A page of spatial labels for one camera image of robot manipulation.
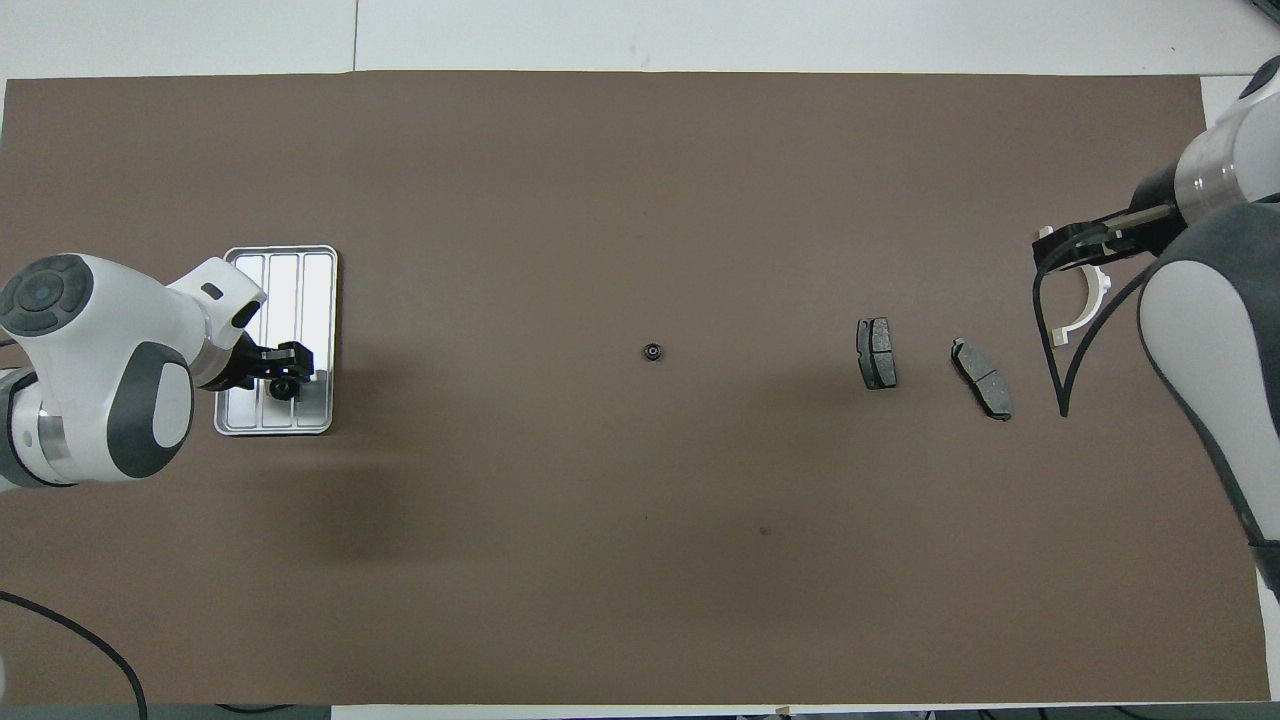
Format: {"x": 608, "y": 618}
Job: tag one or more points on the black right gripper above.
{"x": 1160, "y": 205}

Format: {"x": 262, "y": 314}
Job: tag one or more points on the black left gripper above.
{"x": 240, "y": 362}

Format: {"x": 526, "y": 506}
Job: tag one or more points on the small black bearing gear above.
{"x": 652, "y": 352}

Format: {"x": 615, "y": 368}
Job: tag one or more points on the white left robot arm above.
{"x": 100, "y": 340}

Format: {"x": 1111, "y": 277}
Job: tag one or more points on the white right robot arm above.
{"x": 1200, "y": 320}

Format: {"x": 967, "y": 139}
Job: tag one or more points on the silver metal tray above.
{"x": 315, "y": 300}

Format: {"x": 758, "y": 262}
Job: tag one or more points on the long dark brake pad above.
{"x": 982, "y": 378}

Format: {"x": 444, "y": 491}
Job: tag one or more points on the short dark brake pad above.
{"x": 877, "y": 353}

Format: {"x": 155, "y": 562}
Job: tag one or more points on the brown table mat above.
{"x": 600, "y": 550}

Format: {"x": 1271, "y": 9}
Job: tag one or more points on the white curved plastic bracket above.
{"x": 1085, "y": 312}

